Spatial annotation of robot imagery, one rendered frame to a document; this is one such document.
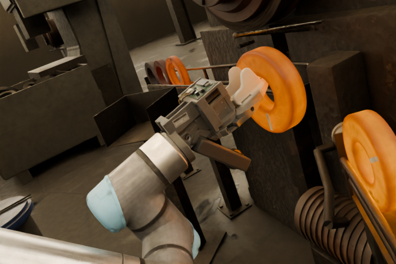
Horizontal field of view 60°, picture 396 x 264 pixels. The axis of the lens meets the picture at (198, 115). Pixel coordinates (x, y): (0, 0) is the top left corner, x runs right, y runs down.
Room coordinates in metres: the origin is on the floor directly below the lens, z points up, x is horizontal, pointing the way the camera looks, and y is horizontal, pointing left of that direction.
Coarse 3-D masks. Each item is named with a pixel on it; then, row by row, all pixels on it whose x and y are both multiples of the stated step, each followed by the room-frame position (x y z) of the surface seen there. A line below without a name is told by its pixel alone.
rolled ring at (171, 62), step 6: (168, 60) 1.61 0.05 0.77; (174, 60) 1.55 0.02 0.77; (180, 60) 1.55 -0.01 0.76; (168, 66) 1.63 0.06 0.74; (174, 66) 1.55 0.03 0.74; (180, 66) 1.53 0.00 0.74; (168, 72) 1.67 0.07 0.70; (174, 72) 1.66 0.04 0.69; (180, 72) 1.51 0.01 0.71; (186, 72) 1.52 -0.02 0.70; (174, 78) 1.65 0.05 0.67; (186, 78) 1.52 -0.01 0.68; (174, 84) 1.64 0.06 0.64; (180, 84) 1.62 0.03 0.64; (186, 84) 1.52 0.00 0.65
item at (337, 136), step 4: (336, 136) 0.53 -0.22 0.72; (340, 136) 0.53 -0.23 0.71; (336, 140) 0.53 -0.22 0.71; (340, 140) 0.53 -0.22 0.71; (336, 144) 0.53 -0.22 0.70; (340, 144) 0.53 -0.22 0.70; (340, 148) 0.53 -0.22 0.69; (344, 148) 0.53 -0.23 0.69; (340, 152) 0.53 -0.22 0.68; (344, 152) 0.53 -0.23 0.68; (340, 156) 0.53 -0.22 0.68; (344, 156) 0.53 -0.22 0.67; (344, 176) 0.52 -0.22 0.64; (344, 180) 0.52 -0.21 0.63
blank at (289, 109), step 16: (256, 48) 0.58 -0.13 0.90; (272, 48) 0.56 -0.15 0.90; (240, 64) 0.61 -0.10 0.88; (256, 64) 0.56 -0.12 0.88; (272, 64) 0.52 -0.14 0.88; (288, 64) 0.52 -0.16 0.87; (272, 80) 0.53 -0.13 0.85; (288, 80) 0.51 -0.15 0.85; (288, 96) 0.50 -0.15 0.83; (304, 96) 0.51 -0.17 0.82; (256, 112) 0.59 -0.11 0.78; (272, 112) 0.55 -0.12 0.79; (288, 112) 0.51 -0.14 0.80; (304, 112) 0.52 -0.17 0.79; (272, 128) 0.56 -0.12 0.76; (288, 128) 0.52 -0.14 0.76
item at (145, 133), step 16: (128, 96) 1.41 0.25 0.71; (144, 96) 1.36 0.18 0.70; (160, 96) 1.32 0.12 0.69; (176, 96) 1.26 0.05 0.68; (112, 112) 1.33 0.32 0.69; (128, 112) 1.40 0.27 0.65; (144, 112) 1.38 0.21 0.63; (160, 112) 1.16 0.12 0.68; (112, 128) 1.30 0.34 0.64; (128, 128) 1.37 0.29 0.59; (144, 128) 1.28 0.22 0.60; (112, 144) 1.26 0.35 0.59; (176, 192) 1.21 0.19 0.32; (192, 208) 1.25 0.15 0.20; (192, 224) 1.22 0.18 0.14; (208, 240) 1.26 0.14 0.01; (208, 256) 1.16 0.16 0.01
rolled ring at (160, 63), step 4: (156, 60) 1.76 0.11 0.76; (160, 60) 1.74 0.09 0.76; (156, 64) 1.77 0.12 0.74; (160, 64) 1.71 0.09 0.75; (164, 64) 1.71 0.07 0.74; (156, 68) 1.80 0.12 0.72; (160, 68) 1.82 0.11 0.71; (164, 68) 1.69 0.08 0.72; (156, 72) 1.82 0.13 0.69; (160, 72) 1.83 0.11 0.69; (164, 72) 1.70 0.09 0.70; (156, 76) 1.84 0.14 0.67; (160, 76) 1.82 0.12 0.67; (168, 76) 1.68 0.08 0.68; (160, 80) 1.82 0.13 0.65; (164, 80) 1.82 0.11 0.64; (168, 80) 1.69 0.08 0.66; (168, 84) 1.71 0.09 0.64; (172, 84) 1.69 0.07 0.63
